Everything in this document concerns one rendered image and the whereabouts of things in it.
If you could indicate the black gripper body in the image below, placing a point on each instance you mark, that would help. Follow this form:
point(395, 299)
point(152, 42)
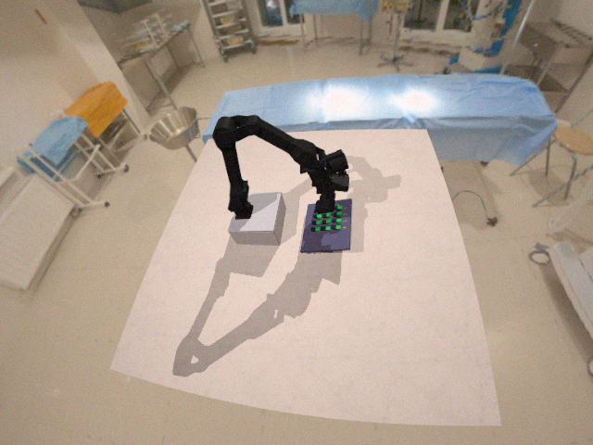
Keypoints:
point(326, 203)

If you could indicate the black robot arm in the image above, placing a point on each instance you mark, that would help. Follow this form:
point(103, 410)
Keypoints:
point(302, 151)

